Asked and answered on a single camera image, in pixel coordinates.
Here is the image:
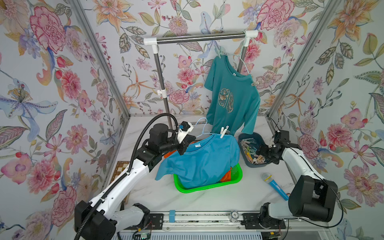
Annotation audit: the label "light blue wire hanger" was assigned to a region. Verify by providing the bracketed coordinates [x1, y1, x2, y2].
[193, 117, 213, 139]

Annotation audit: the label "blue garment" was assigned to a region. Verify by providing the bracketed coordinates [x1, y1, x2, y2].
[155, 134, 240, 190]

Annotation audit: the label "orange garment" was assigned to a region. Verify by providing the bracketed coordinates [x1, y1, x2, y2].
[156, 151, 232, 189]

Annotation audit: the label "teal embroidered t-shirt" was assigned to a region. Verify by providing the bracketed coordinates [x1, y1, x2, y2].
[204, 56, 261, 135]

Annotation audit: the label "mint green clothespin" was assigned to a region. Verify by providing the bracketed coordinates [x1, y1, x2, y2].
[215, 48, 222, 58]

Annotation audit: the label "mint green wire hanger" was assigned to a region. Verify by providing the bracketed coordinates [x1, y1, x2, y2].
[237, 38, 251, 74]

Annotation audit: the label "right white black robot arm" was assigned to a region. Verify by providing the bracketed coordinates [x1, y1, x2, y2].
[257, 128, 341, 229]

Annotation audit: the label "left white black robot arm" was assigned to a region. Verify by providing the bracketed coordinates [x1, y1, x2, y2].
[74, 113, 196, 240]

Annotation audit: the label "blue toy microphone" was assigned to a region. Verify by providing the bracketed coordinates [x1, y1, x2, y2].
[262, 173, 289, 201]

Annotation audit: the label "dark teal clothespin bin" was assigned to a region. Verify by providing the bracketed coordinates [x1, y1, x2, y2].
[238, 133, 269, 168]

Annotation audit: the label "bright green plastic tray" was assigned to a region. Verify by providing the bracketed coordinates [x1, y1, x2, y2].
[174, 164, 243, 194]

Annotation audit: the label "wooden chessboard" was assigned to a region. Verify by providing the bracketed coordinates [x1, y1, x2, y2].
[110, 161, 130, 183]

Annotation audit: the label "metal clothes rack white joints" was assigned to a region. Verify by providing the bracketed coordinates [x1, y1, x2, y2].
[144, 30, 263, 114]

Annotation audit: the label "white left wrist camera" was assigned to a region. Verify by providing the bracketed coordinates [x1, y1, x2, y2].
[177, 121, 194, 144]

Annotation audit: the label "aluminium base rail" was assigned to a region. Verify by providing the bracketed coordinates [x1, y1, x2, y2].
[114, 211, 332, 240]

